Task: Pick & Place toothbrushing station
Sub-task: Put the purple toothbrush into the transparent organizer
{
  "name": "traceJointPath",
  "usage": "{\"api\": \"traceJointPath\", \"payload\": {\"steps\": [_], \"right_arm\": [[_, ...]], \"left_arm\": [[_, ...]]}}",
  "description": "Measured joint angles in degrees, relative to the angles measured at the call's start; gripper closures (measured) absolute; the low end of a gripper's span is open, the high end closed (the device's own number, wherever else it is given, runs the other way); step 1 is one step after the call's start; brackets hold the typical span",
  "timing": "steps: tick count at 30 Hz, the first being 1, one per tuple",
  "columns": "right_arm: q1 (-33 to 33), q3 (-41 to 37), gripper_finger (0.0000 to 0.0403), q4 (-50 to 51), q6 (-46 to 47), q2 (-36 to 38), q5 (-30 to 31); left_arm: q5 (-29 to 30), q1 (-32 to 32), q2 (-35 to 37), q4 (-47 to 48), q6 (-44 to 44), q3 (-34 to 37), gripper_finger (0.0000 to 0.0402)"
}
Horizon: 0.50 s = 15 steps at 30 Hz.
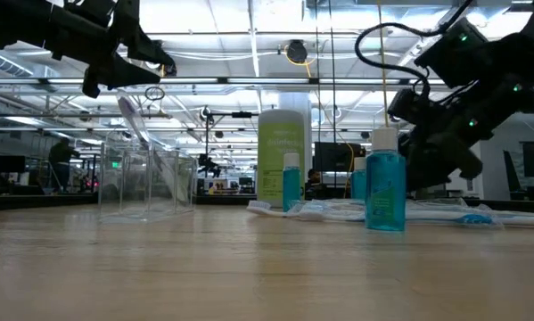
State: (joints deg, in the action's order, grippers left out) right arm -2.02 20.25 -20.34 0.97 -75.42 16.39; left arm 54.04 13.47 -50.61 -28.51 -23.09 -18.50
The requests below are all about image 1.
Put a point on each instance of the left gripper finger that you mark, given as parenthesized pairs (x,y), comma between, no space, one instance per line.
(142,44)
(119,73)

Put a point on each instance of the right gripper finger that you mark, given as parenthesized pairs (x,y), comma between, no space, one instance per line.
(413,149)
(454,165)

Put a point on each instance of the blue mouthwash bottle white cap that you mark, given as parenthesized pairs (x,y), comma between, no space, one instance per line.
(292,187)
(384,191)
(359,183)

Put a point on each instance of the background black robot arm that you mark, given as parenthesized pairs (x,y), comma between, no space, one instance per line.
(208,165)

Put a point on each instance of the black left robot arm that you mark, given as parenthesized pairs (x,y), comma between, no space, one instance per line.
(8,22)

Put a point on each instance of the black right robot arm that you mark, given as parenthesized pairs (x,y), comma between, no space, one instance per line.
(529,49)

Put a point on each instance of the person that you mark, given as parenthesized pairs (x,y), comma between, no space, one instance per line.
(313,178)
(61,160)

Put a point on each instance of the green disinfecting wipes canister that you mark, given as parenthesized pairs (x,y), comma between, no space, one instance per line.
(280,134)

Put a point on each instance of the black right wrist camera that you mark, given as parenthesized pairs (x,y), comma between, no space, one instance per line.
(407,107)

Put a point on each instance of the black aluminium table frame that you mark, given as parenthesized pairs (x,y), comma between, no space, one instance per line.
(35,200)

